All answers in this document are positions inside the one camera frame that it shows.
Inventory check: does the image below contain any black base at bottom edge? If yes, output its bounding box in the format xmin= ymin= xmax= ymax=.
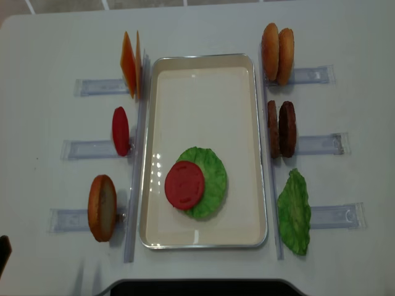
xmin=110 ymin=279 xmax=302 ymax=296

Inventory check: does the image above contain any upright red tomato slice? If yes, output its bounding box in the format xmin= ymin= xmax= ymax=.
xmin=112 ymin=107 xmax=130 ymax=157

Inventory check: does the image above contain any upright green lettuce leaf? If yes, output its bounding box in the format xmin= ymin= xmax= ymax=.
xmin=277 ymin=168 xmax=312 ymax=256

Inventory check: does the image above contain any right long clear acrylic rail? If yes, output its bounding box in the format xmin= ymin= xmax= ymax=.
xmin=258 ymin=42 xmax=284 ymax=260

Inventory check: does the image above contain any clear holder for cheese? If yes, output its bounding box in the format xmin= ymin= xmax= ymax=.
xmin=73 ymin=79 xmax=129 ymax=97

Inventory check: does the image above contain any clear holder for tomato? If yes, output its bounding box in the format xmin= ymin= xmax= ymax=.
xmin=60 ymin=140 xmax=121 ymax=160

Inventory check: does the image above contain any left long clear acrylic rail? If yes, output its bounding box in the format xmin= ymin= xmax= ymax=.
xmin=123 ymin=50 xmax=151 ymax=263

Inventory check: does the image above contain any upright bun half front left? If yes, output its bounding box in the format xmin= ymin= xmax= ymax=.
xmin=88 ymin=175 xmax=117 ymax=242

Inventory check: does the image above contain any left orange cheese slice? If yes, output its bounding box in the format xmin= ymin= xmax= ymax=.
xmin=120 ymin=32 xmax=137 ymax=98

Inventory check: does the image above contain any white rectangular metal tray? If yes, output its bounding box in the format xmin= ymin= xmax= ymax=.
xmin=139 ymin=54 xmax=268 ymax=250

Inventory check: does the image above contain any green lettuce leaf on tray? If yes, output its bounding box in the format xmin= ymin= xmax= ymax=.
xmin=177 ymin=147 xmax=227 ymax=220

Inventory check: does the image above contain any red tomato slice on tray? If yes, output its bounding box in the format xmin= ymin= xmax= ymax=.
xmin=164 ymin=161 xmax=205 ymax=210

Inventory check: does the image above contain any long clear acrylic rail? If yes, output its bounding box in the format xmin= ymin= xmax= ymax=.
xmin=123 ymin=50 xmax=151 ymax=263
xmin=258 ymin=42 xmax=284 ymax=260

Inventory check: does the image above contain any brown meat patty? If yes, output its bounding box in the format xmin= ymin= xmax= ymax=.
xmin=267 ymin=100 xmax=280 ymax=158
xmin=278 ymin=101 xmax=297 ymax=158

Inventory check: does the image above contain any clear holder for lettuce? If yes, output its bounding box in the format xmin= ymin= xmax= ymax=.
xmin=310 ymin=202 xmax=367 ymax=229

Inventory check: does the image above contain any dark object at left edge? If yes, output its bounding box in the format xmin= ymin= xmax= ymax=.
xmin=0 ymin=235 xmax=12 ymax=274

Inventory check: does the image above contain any clear holder for bun left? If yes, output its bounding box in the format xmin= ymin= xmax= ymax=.
xmin=47 ymin=207 xmax=128 ymax=233

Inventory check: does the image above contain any clear holder for buns right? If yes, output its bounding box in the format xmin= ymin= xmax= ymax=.
xmin=286 ymin=65 xmax=336 ymax=85

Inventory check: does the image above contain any upright bun half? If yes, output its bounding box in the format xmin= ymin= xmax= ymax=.
xmin=88 ymin=175 xmax=117 ymax=242
xmin=262 ymin=23 xmax=279 ymax=81
xmin=276 ymin=28 xmax=294 ymax=86

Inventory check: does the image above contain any clear holder for patties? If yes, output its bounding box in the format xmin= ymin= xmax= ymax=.
xmin=279 ymin=133 xmax=351 ymax=158

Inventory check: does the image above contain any right upright bun half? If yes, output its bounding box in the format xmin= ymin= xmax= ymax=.
xmin=276 ymin=28 xmax=294 ymax=86

